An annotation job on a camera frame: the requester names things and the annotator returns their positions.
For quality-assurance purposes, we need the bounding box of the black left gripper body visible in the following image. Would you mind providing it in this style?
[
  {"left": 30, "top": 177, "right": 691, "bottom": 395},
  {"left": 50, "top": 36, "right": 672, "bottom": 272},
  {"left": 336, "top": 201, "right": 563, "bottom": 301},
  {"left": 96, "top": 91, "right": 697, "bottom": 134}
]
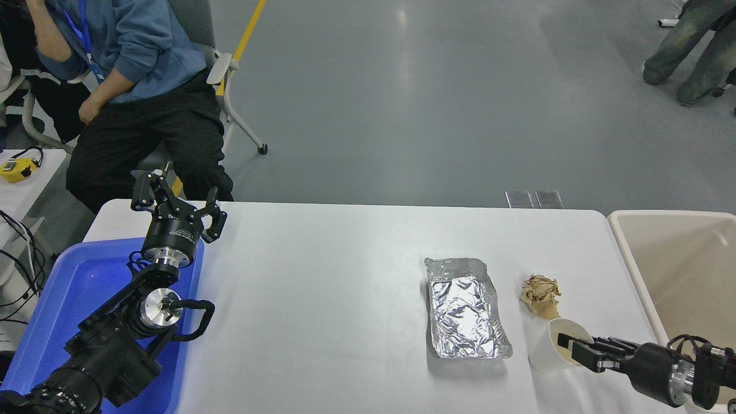
[{"left": 142, "top": 202, "right": 206, "bottom": 259}]

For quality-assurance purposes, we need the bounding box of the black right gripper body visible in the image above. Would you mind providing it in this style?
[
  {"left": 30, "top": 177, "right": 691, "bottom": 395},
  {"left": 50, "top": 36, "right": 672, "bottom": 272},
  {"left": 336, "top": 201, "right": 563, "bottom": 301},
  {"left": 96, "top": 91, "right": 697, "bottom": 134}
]
[{"left": 627, "top": 343, "right": 683, "bottom": 401}]

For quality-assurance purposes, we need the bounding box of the white paper cup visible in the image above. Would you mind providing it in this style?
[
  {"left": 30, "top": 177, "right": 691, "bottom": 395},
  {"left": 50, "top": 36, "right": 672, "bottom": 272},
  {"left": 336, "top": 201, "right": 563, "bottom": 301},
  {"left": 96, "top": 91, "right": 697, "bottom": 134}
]
[{"left": 528, "top": 318, "right": 594, "bottom": 374}]

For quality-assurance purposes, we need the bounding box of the crumpled tan paper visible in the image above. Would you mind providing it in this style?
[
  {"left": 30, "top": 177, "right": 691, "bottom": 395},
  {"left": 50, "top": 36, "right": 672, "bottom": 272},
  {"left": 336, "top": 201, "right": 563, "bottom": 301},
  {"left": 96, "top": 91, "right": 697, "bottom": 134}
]
[{"left": 521, "top": 275, "right": 562, "bottom": 320}]

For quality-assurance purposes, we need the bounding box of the seated person's left hand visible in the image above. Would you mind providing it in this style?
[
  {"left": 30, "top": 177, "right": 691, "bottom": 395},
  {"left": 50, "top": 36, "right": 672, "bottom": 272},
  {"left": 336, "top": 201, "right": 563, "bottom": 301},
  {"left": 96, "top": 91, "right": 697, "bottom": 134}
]
[{"left": 79, "top": 95, "right": 108, "bottom": 126}]

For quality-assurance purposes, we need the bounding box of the blue plastic tray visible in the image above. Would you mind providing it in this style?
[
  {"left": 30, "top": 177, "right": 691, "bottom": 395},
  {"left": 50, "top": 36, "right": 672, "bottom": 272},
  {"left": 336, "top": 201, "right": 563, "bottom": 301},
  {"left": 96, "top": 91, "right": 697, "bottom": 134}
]
[{"left": 0, "top": 237, "right": 205, "bottom": 414}]

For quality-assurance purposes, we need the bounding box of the large pale bin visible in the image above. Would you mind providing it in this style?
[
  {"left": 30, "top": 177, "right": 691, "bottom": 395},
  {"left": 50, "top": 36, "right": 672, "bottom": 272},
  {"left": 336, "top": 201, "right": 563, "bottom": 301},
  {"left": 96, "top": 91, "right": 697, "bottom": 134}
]
[{"left": 608, "top": 210, "right": 736, "bottom": 414}]

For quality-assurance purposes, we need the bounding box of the white side table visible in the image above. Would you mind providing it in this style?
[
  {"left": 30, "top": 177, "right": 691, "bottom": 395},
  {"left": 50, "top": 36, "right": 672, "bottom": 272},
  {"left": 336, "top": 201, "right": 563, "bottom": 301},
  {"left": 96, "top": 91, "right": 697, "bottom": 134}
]
[{"left": 0, "top": 148, "right": 67, "bottom": 248}]

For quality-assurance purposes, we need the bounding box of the yellow handheld device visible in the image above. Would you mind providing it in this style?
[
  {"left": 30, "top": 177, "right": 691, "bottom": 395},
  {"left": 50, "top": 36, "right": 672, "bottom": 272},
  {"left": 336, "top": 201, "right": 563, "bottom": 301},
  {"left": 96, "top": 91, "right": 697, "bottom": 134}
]
[{"left": 0, "top": 147, "right": 44, "bottom": 183}]

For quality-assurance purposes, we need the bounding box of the silver foil tray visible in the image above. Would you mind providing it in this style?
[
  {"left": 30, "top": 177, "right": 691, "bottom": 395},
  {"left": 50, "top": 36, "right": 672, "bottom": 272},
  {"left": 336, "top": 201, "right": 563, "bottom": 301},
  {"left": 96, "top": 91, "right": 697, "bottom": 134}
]
[{"left": 424, "top": 257, "right": 513, "bottom": 359}]

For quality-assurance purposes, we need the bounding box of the seated person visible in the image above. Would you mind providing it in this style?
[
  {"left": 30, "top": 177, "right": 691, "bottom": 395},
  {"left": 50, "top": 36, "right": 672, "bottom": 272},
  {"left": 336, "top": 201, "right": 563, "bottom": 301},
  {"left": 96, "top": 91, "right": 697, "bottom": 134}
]
[
  {"left": 23, "top": 0, "right": 235, "bottom": 214},
  {"left": 0, "top": 0, "right": 87, "bottom": 144}
]

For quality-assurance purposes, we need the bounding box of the grey office chair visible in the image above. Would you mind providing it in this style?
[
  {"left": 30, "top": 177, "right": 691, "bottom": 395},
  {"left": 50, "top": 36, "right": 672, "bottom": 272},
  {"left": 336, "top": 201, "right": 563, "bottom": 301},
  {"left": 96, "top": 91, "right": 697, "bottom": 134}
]
[{"left": 135, "top": 0, "right": 269, "bottom": 173}]

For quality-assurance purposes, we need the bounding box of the standing person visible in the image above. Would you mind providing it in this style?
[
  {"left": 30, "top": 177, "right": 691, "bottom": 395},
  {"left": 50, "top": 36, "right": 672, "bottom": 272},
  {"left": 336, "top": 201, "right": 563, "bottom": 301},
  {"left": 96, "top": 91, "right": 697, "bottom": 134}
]
[{"left": 642, "top": 0, "right": 736, "bottom": 108}]

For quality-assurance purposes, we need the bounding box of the grey chair frame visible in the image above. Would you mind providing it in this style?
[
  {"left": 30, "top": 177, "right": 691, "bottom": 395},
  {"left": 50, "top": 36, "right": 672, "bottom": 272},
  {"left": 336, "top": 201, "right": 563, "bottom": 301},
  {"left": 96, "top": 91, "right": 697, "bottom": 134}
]
[{"left": 0, "top": 75, "right": 75, "bottom": 155}]

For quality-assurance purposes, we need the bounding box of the black cable bundle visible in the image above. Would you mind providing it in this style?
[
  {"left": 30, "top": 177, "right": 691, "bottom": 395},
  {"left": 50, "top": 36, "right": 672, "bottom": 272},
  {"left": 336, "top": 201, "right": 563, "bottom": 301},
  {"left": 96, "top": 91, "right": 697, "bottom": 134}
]
[{"left": 0, "top": 210, "right": 48, "bottom": 324}]

